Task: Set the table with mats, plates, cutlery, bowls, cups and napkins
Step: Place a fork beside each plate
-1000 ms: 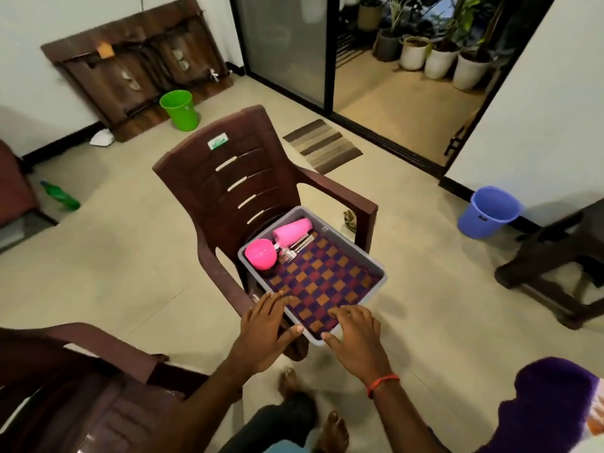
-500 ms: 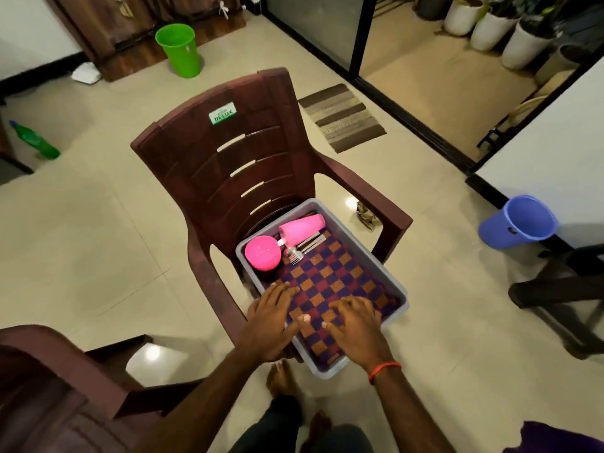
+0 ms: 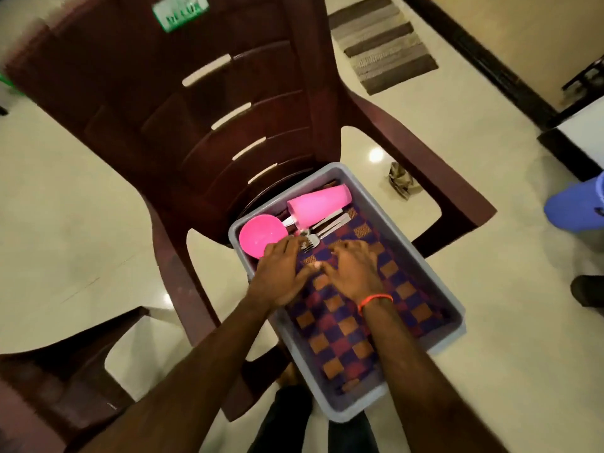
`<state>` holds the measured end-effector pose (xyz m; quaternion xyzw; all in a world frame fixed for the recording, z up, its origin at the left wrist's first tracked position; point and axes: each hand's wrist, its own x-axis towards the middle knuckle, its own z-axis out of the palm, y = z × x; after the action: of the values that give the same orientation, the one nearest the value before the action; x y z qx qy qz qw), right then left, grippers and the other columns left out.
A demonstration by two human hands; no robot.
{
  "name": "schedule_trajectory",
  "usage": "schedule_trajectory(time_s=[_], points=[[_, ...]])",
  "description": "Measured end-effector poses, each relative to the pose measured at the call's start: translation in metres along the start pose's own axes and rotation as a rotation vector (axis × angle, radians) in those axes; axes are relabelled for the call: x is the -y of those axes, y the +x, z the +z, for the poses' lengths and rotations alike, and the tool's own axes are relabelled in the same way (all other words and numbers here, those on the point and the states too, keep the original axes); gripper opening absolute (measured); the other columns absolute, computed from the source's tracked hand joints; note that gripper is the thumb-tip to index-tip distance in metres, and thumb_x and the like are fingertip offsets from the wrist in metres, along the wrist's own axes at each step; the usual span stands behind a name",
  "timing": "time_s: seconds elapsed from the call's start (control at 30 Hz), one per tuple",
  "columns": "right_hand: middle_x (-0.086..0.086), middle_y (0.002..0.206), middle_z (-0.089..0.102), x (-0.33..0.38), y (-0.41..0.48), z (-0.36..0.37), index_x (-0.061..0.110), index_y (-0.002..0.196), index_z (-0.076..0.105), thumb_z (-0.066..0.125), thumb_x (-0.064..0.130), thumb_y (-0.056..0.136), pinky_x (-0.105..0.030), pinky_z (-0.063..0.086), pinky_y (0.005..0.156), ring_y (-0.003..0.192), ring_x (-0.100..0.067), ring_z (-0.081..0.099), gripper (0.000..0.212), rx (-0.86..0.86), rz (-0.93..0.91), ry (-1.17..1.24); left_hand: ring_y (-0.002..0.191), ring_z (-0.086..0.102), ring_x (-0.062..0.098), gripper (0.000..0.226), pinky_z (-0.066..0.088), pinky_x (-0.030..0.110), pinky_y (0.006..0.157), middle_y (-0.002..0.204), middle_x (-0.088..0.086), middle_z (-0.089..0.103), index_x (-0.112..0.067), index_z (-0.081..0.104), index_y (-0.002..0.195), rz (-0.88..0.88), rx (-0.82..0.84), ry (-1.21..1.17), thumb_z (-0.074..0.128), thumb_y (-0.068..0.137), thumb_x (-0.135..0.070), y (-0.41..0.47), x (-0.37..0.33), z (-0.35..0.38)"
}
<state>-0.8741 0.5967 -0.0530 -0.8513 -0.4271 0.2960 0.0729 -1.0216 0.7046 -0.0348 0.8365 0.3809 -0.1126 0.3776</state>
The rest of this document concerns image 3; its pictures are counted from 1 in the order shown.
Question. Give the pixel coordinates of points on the crumpled brown paper bag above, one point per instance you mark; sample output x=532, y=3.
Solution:
x=404, y=181

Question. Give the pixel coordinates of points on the steel cutlery piece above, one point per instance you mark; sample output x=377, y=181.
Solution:
x=311, y=242
x=326, y=224

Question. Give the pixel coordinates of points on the person's dark trousers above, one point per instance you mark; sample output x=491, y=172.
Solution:
x=283, y=424

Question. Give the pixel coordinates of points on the person's left hand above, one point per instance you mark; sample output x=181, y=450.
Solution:
x=278, y=273

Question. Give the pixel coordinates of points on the person's right hand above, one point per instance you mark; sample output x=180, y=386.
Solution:
x=354, y=269

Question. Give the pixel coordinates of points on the person's left foot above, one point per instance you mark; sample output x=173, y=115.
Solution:
x=288, y=372

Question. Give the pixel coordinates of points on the person's right forearm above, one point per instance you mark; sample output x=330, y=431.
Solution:
x=425, y=382

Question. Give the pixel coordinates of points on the blue plastic bucket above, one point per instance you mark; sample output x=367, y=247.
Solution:
x=578, y=204

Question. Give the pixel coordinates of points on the red wrist thread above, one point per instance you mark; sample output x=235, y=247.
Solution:
x=375, y=300

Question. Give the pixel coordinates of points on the striped brown rug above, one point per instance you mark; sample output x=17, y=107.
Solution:
x=382, y=47

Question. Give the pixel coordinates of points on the checkered purple orange cloth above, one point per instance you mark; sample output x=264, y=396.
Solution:
x=340, y=344

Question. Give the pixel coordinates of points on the grey plastic tray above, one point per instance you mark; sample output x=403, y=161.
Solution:
x=344, y=408

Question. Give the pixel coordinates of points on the person's left forearm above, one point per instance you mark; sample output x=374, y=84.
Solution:
x=189, y=382

